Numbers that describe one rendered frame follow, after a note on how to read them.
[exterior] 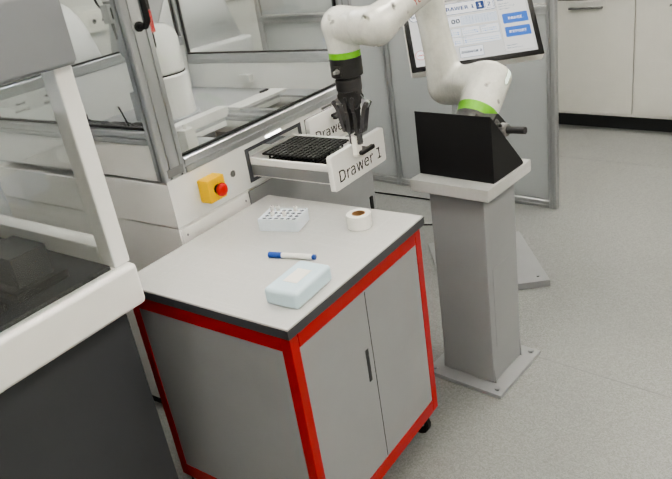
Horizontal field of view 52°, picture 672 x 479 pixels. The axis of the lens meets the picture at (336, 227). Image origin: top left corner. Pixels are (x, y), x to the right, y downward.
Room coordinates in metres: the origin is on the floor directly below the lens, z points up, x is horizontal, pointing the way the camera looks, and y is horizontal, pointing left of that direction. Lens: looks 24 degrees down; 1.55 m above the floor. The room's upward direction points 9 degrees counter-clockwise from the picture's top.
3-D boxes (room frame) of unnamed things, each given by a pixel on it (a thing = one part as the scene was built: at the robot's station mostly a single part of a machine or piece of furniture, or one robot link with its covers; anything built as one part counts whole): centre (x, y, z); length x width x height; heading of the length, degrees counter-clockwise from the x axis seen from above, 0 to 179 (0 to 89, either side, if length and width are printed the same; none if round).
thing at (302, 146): (2.12, 0.06, 0.87); 0.22 x 0.18 x 0.06; 51
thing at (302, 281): (1.43, 0.11, 0.78); 0.15 x 0.10 x 0.04; 144
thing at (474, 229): (2.05, -0.46, 0.38); 0.30 x 0.30 x 0.76; 46
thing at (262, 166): (2.13, 0.06, 0.86); 0.40 x 0.26 x 0.06; 51
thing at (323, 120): (2.44, -0.05, 0.87); 0.29 x 0.02 x 0.11; 141
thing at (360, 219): (1.75, -0.07, 0.78); 0.07 x 0.07 x 0.04
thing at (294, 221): (1.84, 0.15, 0.78); 0.12 x 0.08 x 0.04; 66
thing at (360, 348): (1.69, 0.17, 0.38); 0.62 x 0.58 x 0.76; 141
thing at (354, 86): (1.96, -0.10, 1.09); 0.08 x 0.07 x 0.09; 51
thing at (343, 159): (2.00, -0.10, 0.87); 0.29 x 0.02 x 0.11; 141
